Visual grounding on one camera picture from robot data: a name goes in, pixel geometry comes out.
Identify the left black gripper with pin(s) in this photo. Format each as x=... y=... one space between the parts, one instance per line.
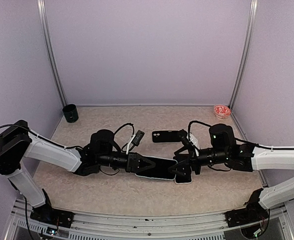
x=133 y=161

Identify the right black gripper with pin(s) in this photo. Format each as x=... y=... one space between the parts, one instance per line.
x=185 y=164

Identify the pink phone case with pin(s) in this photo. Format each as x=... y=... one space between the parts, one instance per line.
x=189 y=181

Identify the purple phone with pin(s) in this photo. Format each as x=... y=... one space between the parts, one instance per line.
x=183 y=179

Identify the light blue phone case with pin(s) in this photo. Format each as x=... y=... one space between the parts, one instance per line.
x=174 y=172

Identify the black phone case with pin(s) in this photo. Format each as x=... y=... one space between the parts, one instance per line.
x=165 y=136

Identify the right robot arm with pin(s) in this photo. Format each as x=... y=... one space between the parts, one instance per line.
x=240 y=155

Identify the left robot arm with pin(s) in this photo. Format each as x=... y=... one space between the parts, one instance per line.
x=18 y=141

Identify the red patterned bowl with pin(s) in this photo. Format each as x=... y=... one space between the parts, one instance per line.
x=221 y=111

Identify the dark green cup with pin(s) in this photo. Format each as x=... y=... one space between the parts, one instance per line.
x=70 y=113

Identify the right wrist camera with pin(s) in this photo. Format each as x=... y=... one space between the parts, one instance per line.
x=188 y=140

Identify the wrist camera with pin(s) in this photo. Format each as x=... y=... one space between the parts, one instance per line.
x=135 y=141
x=188 y=140

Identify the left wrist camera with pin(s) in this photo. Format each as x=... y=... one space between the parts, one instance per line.
x=135 y=141

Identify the aluminium front rail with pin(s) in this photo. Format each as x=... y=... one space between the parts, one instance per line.
x=98 y=226

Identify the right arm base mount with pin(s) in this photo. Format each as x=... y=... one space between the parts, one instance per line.
x=252 y=212

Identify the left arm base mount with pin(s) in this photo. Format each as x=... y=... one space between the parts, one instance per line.
x=49 y=215

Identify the right aluminium post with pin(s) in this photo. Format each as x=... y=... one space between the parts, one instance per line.
x=245 y=52

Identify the aluminium post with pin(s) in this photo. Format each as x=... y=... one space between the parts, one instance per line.
x=245 y=52
x=46 y=32

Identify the left aluminium post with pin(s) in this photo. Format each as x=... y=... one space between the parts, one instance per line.
x=46 y=32

